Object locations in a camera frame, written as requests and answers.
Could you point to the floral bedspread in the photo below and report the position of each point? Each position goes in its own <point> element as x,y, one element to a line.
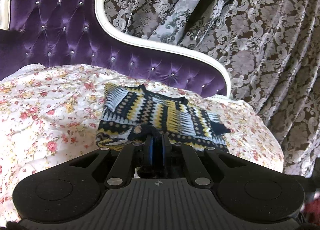
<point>51,115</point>

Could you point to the yellow black patterned knit sweater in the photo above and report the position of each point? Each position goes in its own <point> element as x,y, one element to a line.
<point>130,114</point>

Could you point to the brown silver damask curtain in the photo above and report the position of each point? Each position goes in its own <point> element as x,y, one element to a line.
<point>270,49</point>

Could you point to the purple tufted velvet headboard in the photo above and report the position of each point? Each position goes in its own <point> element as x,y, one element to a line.
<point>64,32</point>

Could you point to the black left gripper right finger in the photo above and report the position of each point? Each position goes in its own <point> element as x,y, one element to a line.
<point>185,163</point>

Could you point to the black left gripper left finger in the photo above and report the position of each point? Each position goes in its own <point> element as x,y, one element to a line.
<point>134,160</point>

